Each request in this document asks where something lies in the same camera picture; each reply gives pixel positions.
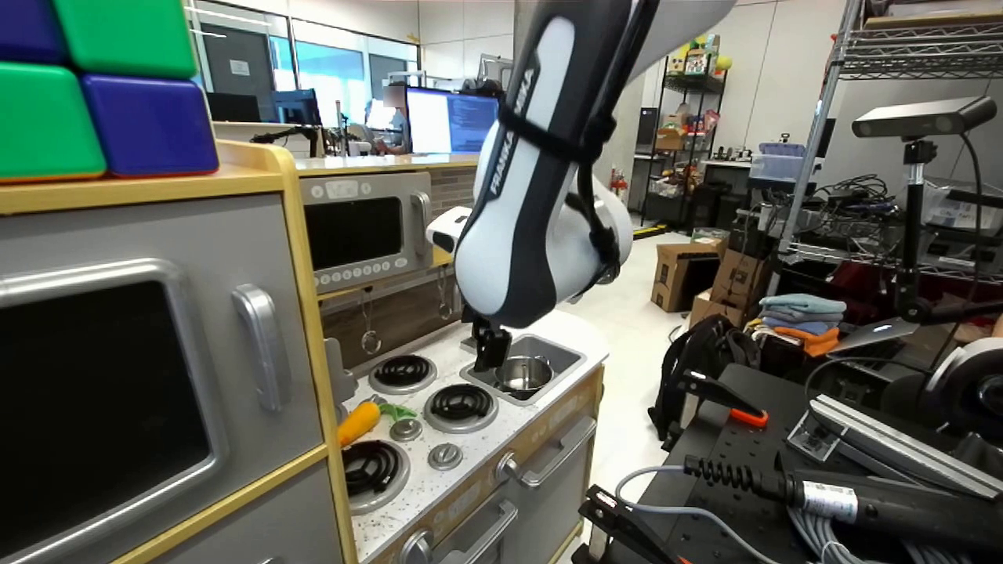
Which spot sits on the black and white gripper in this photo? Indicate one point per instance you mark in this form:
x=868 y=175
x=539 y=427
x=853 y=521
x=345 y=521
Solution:
x=490 y=346

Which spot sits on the orange carrot plush toy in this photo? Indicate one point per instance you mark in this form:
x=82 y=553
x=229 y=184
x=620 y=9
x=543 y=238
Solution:
x=369 y=414

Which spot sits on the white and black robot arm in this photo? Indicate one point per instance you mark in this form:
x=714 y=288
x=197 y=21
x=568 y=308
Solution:
x=543 y=227

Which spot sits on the small silver metal pot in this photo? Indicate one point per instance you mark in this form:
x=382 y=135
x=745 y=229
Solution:
x=526 y=377

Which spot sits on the grey toy sink basin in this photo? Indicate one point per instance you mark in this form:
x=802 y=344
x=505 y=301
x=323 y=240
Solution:
x=560 y=358

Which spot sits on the grey toy microwave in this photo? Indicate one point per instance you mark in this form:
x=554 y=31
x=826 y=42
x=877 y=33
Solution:
x=366 y=227

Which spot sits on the toy kitchen play set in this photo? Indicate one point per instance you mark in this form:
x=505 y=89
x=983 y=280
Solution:
x=166 y=396

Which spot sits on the black spiral stove burner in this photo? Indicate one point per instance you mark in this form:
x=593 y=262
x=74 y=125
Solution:
x=370 y=471
x=462 y=409
x=403 y=373

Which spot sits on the cardboard box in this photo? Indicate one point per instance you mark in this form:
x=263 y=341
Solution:
x=680 y=273

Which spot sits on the black perforated mounting board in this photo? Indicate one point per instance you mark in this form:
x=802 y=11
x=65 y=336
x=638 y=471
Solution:
x=904 y=508

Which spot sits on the blue foam block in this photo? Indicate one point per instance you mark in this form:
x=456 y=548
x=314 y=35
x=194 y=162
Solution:
x=151 y=126

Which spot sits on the green foam block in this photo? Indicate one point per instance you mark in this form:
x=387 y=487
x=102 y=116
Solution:
x=49 y=50

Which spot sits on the orange handled clamp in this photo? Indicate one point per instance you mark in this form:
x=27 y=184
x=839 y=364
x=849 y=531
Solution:
x=690 y=385

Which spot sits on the silver aluminium extrusion rail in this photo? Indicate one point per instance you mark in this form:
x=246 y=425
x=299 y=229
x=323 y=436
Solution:
x=833 y=427

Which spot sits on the black stereo camera on stand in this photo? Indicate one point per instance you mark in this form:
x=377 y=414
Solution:
x=918 y=126

